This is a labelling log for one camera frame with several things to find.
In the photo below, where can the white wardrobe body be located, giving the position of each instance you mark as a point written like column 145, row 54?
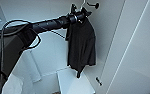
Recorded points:
column 51, row 50

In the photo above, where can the black wardrobe hook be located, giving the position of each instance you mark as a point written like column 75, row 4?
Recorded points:
column 93, row 5

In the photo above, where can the box with bottles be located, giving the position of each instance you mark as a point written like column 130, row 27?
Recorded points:
column 57, row 92

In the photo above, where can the black garment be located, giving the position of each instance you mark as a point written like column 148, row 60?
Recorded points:
column 81, row 43

